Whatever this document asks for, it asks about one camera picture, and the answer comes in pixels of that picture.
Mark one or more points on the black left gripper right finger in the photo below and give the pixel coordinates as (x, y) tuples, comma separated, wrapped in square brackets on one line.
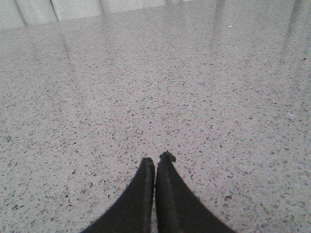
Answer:
[(178, 210)]

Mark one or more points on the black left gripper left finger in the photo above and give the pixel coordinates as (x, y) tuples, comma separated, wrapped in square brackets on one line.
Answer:
[(131, 212)]

